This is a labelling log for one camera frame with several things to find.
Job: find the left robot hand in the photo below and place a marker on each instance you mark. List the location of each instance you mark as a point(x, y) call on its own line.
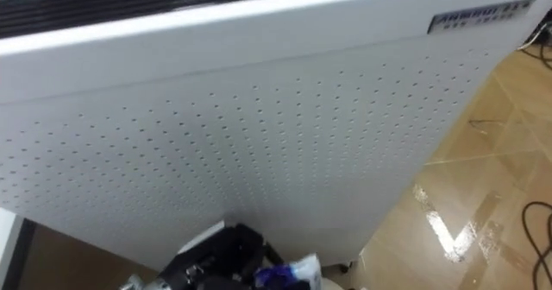
point(224, 251)

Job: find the blue and white plastic packet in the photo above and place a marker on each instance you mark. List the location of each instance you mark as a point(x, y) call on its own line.
point(297, 269)

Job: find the white perforated metal cabinet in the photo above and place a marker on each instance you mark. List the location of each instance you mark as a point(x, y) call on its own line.
point(267, 121)

